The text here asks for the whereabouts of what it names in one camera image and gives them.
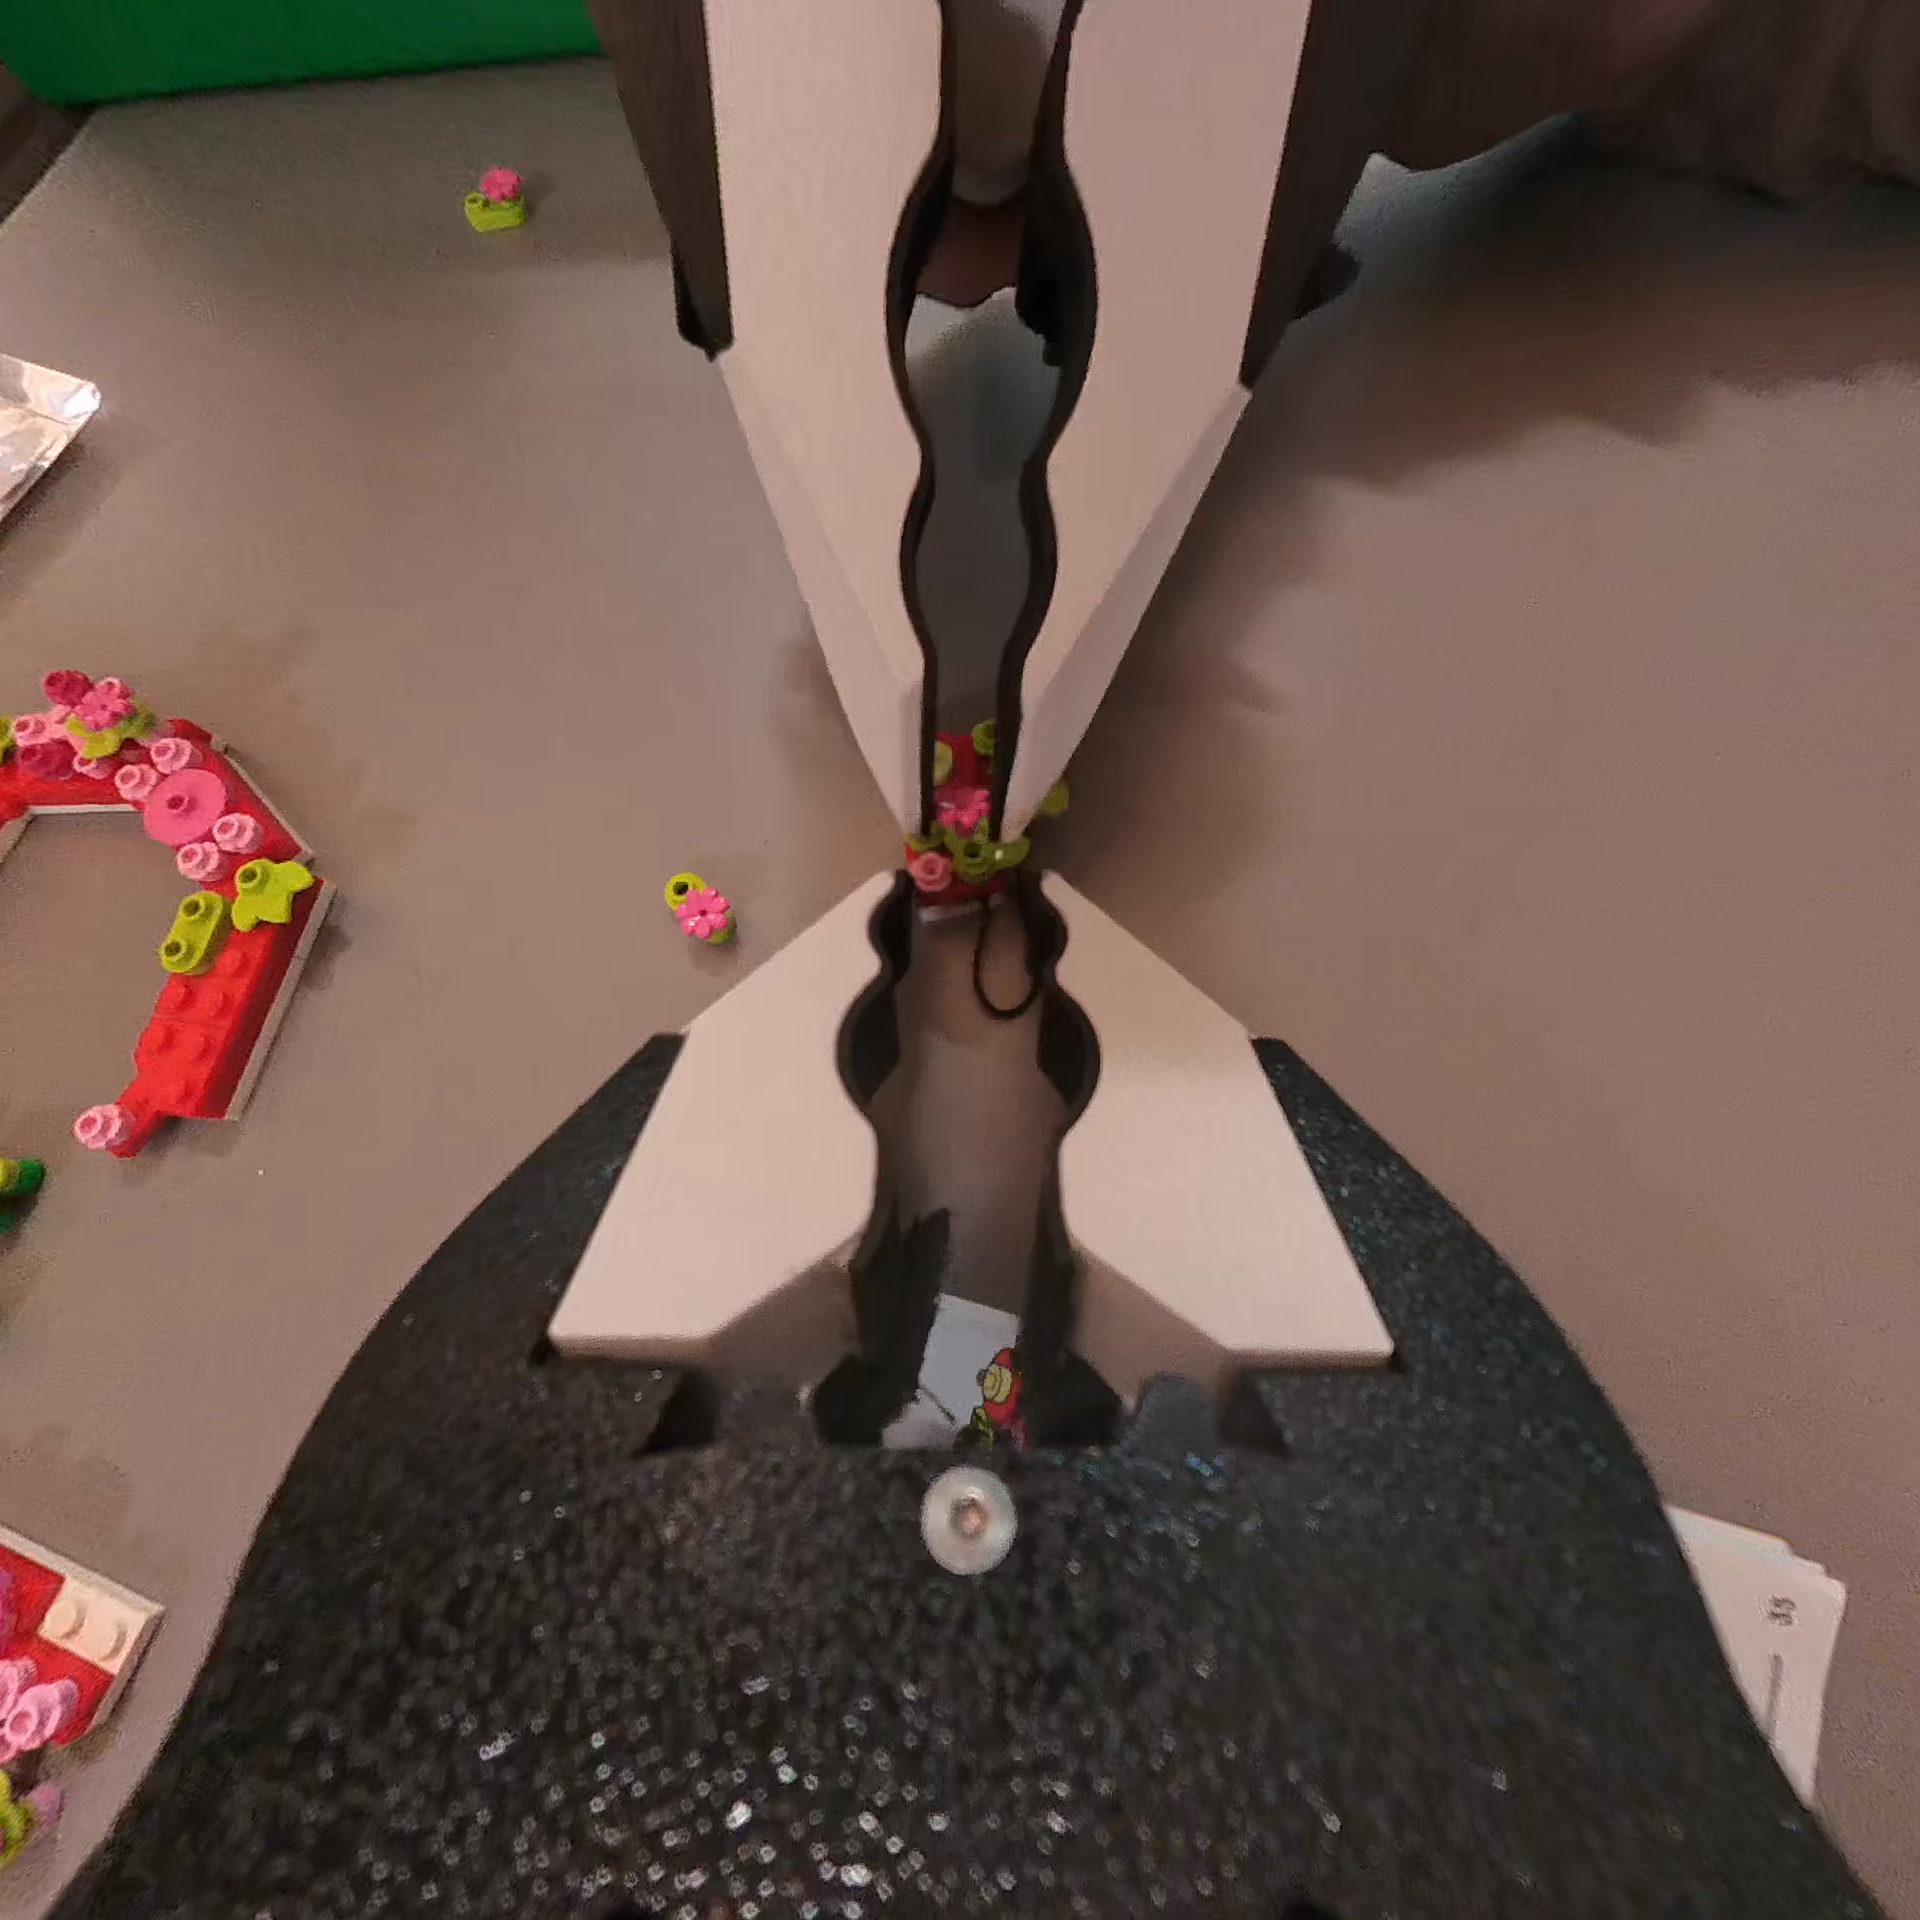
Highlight lego instruction booklet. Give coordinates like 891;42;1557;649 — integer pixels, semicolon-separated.
881;1295;1851;1810

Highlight clear plastic bag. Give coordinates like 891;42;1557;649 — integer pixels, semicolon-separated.
0;354;103;525

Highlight dark brown sofa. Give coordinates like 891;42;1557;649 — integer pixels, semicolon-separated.
1305;0;1920;203

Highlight green plastic bin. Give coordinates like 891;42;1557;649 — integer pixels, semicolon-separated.
0;0;601;105

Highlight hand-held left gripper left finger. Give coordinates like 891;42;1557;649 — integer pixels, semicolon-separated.
547;870;918;1411

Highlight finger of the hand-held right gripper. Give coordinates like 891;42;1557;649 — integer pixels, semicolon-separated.
989;0;1319;842
702;0;964;842

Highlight black string loop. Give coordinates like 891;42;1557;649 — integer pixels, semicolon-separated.
965;880;1050;1023

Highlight small red flowered lego assembly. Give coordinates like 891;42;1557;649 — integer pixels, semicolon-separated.
902;718;1075;903

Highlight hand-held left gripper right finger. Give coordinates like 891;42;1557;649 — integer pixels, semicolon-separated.
1029;870;1396;1411

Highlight red lego heart half flowers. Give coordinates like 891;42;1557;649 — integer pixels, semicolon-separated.
0;1528;166;1869
0;665;337;1161

